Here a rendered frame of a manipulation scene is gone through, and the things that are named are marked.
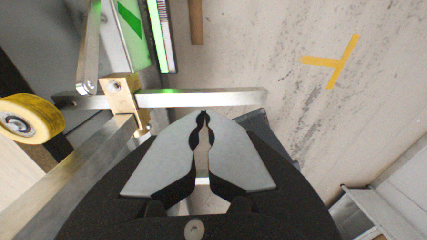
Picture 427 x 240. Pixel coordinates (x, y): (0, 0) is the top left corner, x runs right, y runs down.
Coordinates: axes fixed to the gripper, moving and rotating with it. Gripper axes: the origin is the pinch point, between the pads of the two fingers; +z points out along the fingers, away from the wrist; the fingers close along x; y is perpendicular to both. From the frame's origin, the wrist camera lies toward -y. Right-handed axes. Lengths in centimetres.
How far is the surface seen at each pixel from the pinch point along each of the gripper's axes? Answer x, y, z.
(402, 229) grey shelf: 201, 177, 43
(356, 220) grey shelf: 213, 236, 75
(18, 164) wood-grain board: -36.6, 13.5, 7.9
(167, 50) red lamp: -9.6, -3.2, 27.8
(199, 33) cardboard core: -4, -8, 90
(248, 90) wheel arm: 8.4, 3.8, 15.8
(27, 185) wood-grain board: -39.7, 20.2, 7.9
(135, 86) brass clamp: -14.4, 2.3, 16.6
